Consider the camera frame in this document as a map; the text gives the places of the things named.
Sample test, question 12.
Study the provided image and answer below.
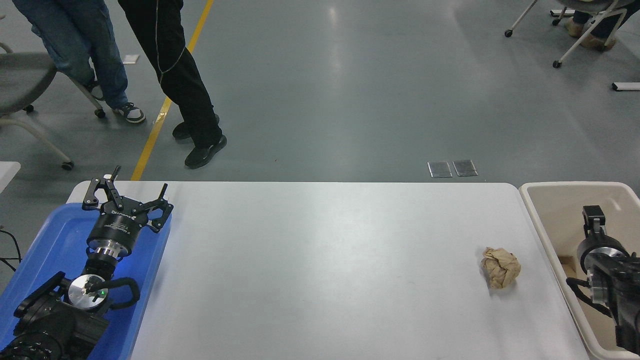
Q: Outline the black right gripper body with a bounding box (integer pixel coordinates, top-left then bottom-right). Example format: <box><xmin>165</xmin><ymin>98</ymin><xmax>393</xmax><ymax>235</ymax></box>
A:
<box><xmin>577</xmin><ymin>234</ymin><xmax>629</xmax><ymax>262</ymax></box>

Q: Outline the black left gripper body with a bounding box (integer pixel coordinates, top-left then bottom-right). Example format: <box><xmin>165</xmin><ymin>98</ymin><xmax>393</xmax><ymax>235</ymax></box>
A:
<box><xmin>87</xmin><ymin>198</ymin><xmax>151</xmax><ymax>250</ymax></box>

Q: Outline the tan paper ball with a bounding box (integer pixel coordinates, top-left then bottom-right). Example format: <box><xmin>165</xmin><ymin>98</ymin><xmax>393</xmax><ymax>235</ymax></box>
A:
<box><xmin>480</xmin><ymin>246</ymin><xmax>522</xmax><ymax>290</ymax></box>

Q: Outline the large pale plastic bin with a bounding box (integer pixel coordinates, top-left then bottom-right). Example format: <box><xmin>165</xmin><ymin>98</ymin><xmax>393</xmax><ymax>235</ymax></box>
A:
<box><xmin>519</xmin><ymin>181</ymin><xmax>640</xmax><ymax>360</ymax></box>

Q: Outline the blue plastic tray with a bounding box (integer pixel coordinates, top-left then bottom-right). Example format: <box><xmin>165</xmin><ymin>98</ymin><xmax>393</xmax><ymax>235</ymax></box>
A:
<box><xmin>0</xmin><ymin>202</ymin><xmax>173</xmax><ymax>360</ymax></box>

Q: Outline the small white side table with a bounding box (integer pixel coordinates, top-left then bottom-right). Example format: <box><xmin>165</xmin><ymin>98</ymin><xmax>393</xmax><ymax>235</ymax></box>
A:
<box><xmin>0</xmin><ymin>161</ymin><xmax>22</xmax><ymax>193</ymax></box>

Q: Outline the person in black trousers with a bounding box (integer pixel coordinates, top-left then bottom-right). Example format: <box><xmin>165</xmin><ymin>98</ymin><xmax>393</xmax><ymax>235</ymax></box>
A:
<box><xmin>117</xmin><ymin>0</ymin><xmax>228</xmax><ymax>170</ymax></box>

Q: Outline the silver floor plate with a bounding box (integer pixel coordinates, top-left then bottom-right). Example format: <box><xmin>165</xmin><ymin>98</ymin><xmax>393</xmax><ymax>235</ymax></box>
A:
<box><xmin>427</xmin><ymin>161</ymin><xmax>453</xmax><ymax>179</ymax></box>
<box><xmin>452</xmin><ymin>159</ymin><xmax>479</xmax><ymax>177</ymax></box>

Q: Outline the grey wheeled office chair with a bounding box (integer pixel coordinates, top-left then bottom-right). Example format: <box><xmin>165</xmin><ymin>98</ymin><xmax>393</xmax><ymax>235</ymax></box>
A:
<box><xmin>0</xmin><ymin>42</ymin><xmax>107</xmax><ymax>172</ymax></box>

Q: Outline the person in blue trousers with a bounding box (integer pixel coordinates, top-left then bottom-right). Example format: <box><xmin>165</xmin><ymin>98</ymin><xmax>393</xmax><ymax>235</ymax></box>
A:
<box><xmin>11</xmin><ymin>0</ymin><xmax>147</xmax><ymax>125</ymax></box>

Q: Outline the seated person with tan shoes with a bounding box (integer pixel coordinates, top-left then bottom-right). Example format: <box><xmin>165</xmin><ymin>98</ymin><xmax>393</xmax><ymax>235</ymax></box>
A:
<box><xmin>565</xmin><ymin>0</ymin><xmax>640</xmax><ymax>52</ymax></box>

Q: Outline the white-framed wheeled chair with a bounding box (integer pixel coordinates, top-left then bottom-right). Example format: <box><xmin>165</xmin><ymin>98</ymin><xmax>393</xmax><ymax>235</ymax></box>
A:
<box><xmin>504</xmin><ymin>0</ymin><xmax>636</xmax><ymax>69</ymax></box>

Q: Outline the thin black floor cable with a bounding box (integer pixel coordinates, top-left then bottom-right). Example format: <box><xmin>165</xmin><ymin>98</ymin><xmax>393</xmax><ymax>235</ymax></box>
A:
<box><xmin>0</xmin><ymin>227</ymin><xmax>23</xmax><ymax>273</ymax></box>

